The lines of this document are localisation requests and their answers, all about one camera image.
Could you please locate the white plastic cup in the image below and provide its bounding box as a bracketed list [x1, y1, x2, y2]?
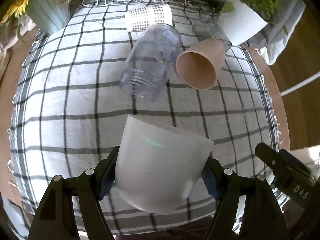
[115, 115, 214, 214]

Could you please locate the tan paper cup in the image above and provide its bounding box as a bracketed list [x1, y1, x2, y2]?
[176, 38, 226, 89]

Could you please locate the clear glass cup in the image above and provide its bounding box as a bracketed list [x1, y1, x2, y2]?
[193, 18, 232, 52]

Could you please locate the white dotted paper cup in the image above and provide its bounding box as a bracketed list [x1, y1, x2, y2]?
[124, 4, 172, 32]

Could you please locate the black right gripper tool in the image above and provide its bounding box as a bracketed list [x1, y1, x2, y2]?
[255, 142, 319, 209]

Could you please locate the clear plastic jar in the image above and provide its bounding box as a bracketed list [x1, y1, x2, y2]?
[119, 23, 182, 101]

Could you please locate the checkered white cloth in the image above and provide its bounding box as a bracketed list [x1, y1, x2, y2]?
[6, 0, 283, 235]

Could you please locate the white plant pot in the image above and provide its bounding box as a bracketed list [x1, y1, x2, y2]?
[217, 0, 267, 46]

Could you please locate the light blue ribbed vase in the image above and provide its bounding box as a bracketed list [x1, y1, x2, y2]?
[26, 0, 70, 35]

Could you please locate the yellow sunflower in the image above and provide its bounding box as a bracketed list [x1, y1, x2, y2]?
[1, 0, 30, 25]

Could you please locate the green potted plant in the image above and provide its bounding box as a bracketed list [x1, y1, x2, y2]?
[240, 0, 279, 24]

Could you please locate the white cable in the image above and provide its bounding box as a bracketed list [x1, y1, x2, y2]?
[279, 71, 320, 97]

